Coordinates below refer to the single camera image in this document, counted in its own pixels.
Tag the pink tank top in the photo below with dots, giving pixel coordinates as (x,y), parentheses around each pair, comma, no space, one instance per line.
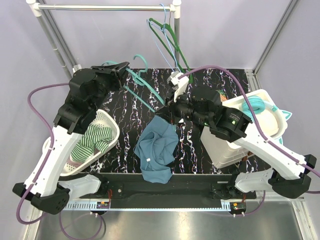
(73,164)

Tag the black mounting base plate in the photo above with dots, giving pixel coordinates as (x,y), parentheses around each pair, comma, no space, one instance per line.
(204,192)

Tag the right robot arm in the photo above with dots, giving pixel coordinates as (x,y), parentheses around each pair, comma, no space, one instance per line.
(288,172)

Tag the teal cat-ear headphones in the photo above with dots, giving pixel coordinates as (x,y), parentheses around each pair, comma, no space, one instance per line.
(258,105)

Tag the teal plastic hanger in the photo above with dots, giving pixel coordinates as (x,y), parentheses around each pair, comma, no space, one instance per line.
(141,82)

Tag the green striped tank top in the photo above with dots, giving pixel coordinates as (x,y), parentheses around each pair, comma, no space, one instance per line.
(95,138)

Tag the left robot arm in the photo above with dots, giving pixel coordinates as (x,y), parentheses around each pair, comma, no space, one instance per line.
(88,88)

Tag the teal tank top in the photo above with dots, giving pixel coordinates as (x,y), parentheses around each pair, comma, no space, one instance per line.
(155,148)

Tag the green velvet hanger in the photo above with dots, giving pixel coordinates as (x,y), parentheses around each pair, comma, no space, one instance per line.
(173,47)

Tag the white metal clothes rack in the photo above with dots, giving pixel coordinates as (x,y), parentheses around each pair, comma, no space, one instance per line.
(41,10)

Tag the light blue wire hanger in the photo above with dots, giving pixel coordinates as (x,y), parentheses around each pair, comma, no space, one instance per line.
(162,36)

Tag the white perforated plastic basket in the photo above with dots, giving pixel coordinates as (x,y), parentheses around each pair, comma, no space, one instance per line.
(102,119)

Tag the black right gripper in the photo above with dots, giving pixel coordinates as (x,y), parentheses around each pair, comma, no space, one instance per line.
(168,113)

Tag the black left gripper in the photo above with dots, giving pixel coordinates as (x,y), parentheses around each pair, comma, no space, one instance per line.
(116,73)

